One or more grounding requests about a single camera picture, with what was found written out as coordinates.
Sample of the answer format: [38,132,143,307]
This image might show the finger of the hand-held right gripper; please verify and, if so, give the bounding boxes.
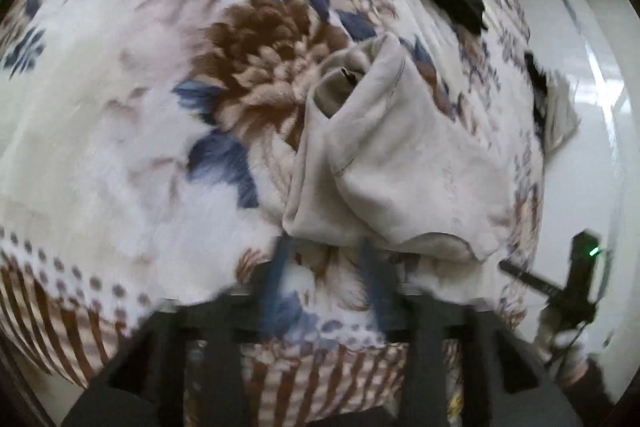
[498,260,565,299]

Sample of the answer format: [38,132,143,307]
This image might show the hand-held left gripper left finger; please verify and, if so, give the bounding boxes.
[92,234,302,427]

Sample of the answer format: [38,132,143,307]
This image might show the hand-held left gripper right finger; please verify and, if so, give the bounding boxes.
[354,237,557,427]

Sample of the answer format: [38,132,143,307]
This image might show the beige small shorts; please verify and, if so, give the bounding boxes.
[281,33,517,264]

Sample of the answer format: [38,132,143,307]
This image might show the person's right forearm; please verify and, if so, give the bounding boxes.
[558,356,619,410]

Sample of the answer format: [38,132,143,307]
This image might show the person's right hand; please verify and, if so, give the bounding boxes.
[537,308,587,379]

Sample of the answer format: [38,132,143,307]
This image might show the grey cloth at bed edge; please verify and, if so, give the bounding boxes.
[524,51,582,154]

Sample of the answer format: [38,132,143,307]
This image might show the floral fleece blanket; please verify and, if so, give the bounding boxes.
[0,0,547,427]

